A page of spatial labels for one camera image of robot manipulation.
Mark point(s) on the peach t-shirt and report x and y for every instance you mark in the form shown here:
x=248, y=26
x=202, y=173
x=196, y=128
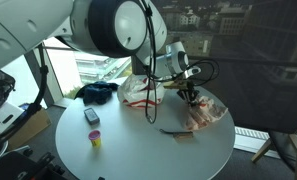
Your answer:
x=204, y=113

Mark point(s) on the yellow wrist camera mount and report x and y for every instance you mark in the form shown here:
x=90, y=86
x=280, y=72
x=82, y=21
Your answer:
x=173, y=85

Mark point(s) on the cardboard box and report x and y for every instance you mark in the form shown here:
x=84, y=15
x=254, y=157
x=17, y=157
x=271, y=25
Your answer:
x=31, y=125

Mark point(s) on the black equipment base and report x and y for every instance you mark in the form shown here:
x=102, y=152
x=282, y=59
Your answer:
x=11, y=166

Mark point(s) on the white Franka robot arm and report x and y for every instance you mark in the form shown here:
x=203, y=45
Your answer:
x=28, y=26

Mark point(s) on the white side table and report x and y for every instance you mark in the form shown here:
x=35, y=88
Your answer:
x=1, y=115

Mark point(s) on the white floor vent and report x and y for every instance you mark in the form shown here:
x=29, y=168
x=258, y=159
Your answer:
x=251, y=133

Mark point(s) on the yellow container magenta lid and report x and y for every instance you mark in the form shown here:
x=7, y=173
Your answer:
x=94, y=138

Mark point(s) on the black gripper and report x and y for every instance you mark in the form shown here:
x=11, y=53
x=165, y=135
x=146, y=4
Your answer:
x=188, y=90

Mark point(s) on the white red plastic bag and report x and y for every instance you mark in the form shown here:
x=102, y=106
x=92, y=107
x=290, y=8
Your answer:
x=138, y=91

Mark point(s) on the black rectangular box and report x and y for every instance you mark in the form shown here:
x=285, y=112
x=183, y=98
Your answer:
x=91, y=116

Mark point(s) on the dark blue cloth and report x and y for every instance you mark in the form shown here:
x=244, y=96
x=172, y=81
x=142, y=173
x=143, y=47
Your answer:
x=98, y=93

